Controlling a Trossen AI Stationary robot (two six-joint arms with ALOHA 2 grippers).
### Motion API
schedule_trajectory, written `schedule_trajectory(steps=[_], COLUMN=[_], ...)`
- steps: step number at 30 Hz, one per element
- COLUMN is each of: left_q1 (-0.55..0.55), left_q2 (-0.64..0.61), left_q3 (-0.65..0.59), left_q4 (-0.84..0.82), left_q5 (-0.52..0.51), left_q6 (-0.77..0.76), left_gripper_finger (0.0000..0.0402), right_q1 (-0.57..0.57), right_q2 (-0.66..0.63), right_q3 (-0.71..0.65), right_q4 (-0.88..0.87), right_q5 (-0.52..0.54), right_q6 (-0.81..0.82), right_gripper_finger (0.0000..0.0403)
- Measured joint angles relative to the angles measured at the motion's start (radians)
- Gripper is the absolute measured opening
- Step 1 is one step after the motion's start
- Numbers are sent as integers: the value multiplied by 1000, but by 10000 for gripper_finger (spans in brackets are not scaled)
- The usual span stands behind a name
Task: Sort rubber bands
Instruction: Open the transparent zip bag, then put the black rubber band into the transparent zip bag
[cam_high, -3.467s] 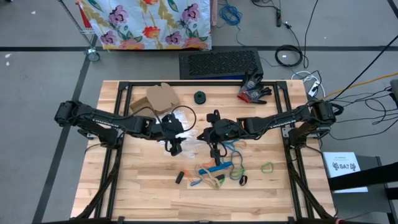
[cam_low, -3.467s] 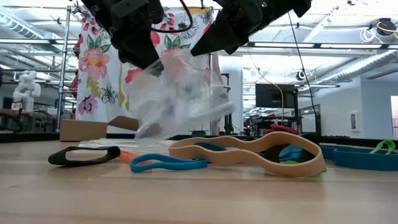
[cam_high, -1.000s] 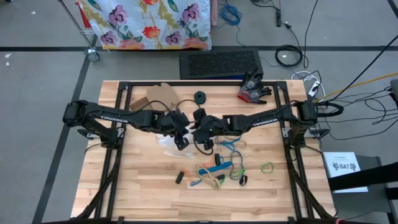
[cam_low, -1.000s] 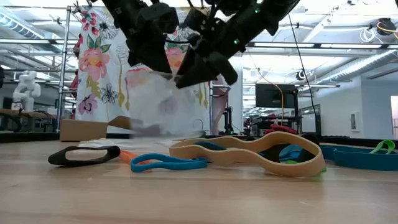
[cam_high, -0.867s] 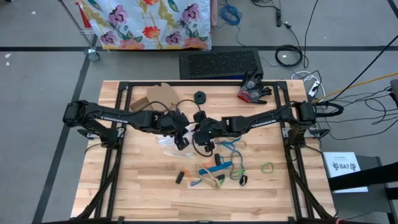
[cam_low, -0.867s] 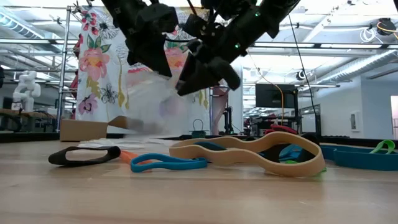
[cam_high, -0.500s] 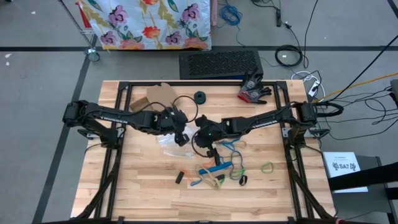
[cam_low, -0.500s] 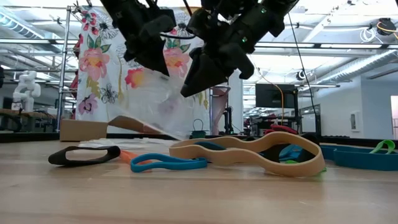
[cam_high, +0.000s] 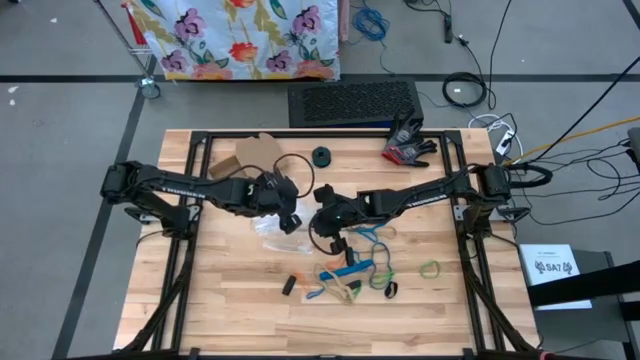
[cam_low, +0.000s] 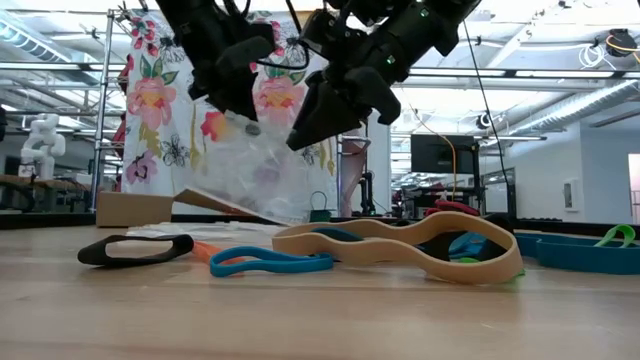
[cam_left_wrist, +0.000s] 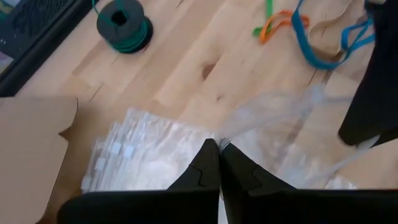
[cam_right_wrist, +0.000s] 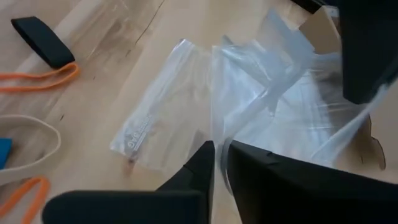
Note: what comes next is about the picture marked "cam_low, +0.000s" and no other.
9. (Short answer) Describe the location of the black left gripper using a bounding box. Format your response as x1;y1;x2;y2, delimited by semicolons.
171;13;277;123

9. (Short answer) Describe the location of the yellow hanging cable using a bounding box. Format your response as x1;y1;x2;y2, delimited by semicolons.
406;101;459;202

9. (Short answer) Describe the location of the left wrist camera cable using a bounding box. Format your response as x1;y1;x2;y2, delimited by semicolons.
254;0;312;72

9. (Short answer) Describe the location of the thin light blue rubber band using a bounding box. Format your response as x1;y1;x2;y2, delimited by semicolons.
208;245;336;279

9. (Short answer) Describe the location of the ceiling cable reel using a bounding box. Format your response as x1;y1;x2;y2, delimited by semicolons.
604;28;640;58

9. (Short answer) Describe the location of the green rubber band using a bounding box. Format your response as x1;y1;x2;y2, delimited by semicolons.
455;256;528;281
592;223;638;250

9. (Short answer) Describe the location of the black red work glove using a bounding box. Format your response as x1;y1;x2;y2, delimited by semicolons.
424;198;482;218

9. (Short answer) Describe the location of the large tan rubber band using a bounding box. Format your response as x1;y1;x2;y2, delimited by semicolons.
270;210;525;287

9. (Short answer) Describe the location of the black monitor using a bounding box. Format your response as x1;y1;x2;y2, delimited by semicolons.
409;132;478;176

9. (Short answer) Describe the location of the dark background equipment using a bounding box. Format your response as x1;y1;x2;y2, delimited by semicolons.
356;171;389;217

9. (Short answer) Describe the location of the thin black hanging cable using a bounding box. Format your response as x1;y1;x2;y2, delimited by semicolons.
461;19;518;217

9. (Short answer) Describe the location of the white floral cloth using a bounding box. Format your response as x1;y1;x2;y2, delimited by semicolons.
121;8;351;218

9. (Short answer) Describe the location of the open cardboard box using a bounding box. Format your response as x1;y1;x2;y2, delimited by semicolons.
95;186;292;230

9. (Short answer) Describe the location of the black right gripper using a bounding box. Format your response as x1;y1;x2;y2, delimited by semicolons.
286;28;403;152

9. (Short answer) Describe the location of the clear plastic zip bag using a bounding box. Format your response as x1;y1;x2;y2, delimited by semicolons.
191;110;343;225

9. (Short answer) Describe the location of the orange rubber band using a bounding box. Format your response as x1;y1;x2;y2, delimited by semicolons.
191;241;248;267

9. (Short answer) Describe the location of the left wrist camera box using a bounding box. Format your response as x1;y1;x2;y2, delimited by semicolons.
214;34;277;77

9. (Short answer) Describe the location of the white wall panel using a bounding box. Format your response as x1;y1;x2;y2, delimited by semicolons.
562;179;577;212

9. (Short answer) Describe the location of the black table frame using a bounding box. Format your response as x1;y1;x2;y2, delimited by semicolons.
0;211;640;239

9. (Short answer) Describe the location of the wide dark blue rubber band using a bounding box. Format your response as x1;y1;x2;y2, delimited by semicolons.
513;230;640;277

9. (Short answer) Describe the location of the wide black rubber band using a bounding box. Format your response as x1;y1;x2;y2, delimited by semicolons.
76;233;196;269

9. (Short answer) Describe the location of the background workbench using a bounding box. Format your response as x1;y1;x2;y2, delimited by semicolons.
0;173;94;214

